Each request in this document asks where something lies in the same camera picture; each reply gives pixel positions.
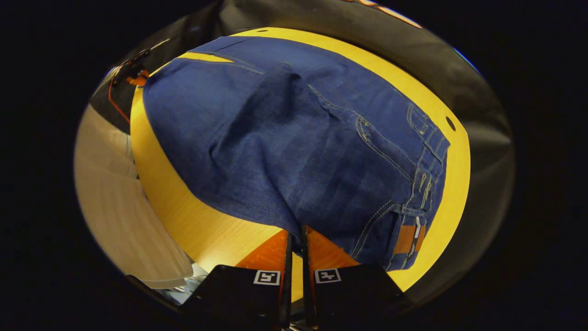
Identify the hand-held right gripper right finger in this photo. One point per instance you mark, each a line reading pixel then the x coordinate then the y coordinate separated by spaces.
pixel 307 294

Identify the blue denim jeans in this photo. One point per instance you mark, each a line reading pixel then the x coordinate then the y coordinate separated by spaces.
pixel 285 147

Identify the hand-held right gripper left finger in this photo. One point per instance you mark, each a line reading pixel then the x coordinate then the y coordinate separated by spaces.
pixel 286 294

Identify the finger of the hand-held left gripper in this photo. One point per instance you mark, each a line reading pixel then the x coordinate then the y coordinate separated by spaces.
pixel 138 79

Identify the black backdrop cloth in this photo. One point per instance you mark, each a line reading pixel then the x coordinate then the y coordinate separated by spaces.
pixel 487 138

